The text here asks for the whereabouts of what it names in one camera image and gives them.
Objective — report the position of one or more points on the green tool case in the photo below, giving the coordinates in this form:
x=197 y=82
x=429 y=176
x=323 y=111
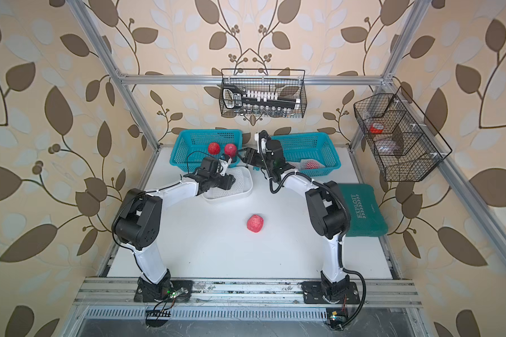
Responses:
x=366 y=218

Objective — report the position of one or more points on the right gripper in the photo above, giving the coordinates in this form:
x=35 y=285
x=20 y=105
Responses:
x=250 y=151

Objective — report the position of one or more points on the right teal plastic basket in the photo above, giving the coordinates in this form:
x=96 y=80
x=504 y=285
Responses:
x=303 y=146

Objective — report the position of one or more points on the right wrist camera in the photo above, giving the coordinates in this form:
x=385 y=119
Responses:
x=261 y=139

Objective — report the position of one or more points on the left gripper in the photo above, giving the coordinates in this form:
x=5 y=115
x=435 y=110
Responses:
x=228 y=182

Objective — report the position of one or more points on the white plastic tray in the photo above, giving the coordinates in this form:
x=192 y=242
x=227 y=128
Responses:
x=218 y=196

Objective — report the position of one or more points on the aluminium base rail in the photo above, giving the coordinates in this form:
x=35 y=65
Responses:
x=241 y=299

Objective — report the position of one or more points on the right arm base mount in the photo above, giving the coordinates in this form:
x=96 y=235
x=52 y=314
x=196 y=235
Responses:
x=327 y=292

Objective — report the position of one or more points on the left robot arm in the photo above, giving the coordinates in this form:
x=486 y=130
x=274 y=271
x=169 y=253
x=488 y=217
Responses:
x=138 y=221

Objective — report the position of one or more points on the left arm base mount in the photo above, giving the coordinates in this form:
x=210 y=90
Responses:
x=166 y=290

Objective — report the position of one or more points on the black white tool set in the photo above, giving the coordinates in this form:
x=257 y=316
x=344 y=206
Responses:
x=234 y=97

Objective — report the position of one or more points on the back black wire basket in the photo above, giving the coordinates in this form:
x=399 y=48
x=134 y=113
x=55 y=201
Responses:
x=288 y=83

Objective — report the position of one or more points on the side black wire basket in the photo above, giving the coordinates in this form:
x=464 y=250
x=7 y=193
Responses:
x=411 y=145

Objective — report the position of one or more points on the teal plastic basket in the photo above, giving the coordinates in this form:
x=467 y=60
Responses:
x=191 y=146
x=303 y=146

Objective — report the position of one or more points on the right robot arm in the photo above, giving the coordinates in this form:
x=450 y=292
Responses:
x=328 y=214

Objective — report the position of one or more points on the left teal plastic basket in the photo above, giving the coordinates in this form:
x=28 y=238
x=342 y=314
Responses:
x=191 y=146

